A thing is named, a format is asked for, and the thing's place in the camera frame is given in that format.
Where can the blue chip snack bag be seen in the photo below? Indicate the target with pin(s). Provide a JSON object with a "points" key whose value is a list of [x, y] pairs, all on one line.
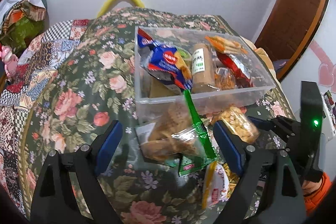
{"points": [[164, 63]]}

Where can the red silver snack packet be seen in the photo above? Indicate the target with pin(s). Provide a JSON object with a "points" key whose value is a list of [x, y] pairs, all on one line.
{"points": [[239, 70]]}

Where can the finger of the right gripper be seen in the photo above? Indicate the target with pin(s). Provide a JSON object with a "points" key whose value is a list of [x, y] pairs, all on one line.
{"points": [[287, 129]]}

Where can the brown wooden door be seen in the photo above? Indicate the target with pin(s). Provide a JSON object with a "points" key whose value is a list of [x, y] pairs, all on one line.
{"points": [[289, 30]]}

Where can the round cracker roll pack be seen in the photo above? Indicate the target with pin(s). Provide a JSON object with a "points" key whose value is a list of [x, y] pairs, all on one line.
{"points": [[203, 71]]}

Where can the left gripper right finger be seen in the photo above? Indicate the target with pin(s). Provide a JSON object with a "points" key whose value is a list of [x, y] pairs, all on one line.
{"points": [[268, 190]]}

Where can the green edged bread pack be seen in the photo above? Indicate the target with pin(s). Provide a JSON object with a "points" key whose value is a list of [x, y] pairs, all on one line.
{"points": [[177, 138]]}

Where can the puffed rice cake pack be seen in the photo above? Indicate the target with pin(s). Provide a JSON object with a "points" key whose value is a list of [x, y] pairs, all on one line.
{"points": [[238, 124]]}

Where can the floral green bedspread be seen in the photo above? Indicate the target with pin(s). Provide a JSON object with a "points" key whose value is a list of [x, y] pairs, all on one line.
{"points": [[94, 86]]}

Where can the beige blanket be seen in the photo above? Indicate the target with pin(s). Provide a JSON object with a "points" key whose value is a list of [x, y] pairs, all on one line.
{"points": [[265, 58]]}

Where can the orange sleeve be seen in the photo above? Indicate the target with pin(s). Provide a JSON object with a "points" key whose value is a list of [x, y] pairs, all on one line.
{"points": [[314, 192]]}

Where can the white red snack packet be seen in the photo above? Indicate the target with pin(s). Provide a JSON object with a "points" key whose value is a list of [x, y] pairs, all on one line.
{"points": [[215, 186]]}

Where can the white device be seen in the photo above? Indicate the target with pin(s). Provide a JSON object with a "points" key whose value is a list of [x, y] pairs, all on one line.
{"points": [[328, 116]]}

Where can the clear plastic storage box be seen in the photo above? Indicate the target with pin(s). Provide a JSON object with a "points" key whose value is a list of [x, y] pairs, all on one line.
{"points": [[218, 69]]}

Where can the patchwork quilt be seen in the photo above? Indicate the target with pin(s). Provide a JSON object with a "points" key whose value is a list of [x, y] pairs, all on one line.
{"points": [[36, 66]]}

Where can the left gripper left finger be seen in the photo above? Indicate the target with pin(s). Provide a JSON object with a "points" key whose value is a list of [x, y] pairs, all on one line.
{"points": [[67, 189]]}

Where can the yellow noodle snack pack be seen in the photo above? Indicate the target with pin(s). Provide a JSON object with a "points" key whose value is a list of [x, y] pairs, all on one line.
{"points": [[232, 178]]}

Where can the pile of clothes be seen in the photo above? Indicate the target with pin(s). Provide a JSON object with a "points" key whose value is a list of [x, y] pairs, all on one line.
{"points": [[21, 21]]}

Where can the pink plush toy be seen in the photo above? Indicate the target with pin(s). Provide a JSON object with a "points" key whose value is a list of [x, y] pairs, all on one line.
{"points": [[10, 61]]}

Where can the orange rice cracker pack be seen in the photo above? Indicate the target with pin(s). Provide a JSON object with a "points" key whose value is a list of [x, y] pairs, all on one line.
{"points": [[225, 46]]}

